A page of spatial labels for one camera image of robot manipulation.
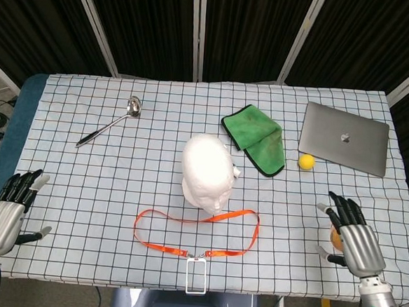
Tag blue checked tablecloth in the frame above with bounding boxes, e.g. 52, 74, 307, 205
0, 63, 409, 307

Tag grey closed laptop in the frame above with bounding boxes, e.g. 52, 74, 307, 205
296, 100, 392, 179

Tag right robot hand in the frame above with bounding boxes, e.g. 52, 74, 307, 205
311, 189, 392, 280

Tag white framed badge holder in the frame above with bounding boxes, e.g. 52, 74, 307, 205
184, 257, 209, 297

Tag green microfibre cloth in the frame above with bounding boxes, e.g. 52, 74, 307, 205
217, 102, 290, 179

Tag orange fruit in wrap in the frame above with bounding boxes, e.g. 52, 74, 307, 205
328, 224, 344, 252

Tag steel ladle black handle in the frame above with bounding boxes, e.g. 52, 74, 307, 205
74, 91, 144, 152

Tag blue padded table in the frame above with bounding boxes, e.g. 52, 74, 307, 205
0, 70, 49, 234

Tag yellow ball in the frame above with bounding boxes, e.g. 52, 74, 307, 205
297, 153, 317, 173

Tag grey robot torso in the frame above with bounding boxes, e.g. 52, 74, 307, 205
109, 283, 262, 307

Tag orange lanyard strap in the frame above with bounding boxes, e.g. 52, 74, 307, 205
131, 200, 262, 264

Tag white foam mannequin head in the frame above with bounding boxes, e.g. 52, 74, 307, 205
177, 132, 237, 217

